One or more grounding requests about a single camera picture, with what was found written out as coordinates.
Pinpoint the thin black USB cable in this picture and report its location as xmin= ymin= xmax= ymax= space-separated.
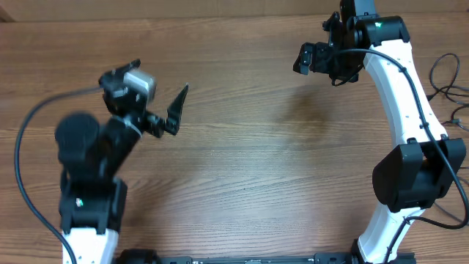
xmin=426 ymin=52 xmax=469 ymax=107

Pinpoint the thick black USB cable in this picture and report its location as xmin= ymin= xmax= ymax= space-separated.
xmin=434 ymin=175 xmax=469 ymax=224

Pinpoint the braided cable silver plug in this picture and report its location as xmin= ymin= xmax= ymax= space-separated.
xmin=442 ymin=104 xmax=469 ymax=132

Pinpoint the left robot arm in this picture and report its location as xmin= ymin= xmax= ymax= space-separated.
xmin=55 ymin=86 xmax=189 ymax=263

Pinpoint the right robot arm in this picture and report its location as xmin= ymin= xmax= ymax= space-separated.
xmin=293 ymin=0 xmax=466 ymax=263

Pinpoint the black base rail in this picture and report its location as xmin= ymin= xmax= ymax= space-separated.
xmin=111 ymin=249 xmax=364 ymax=264

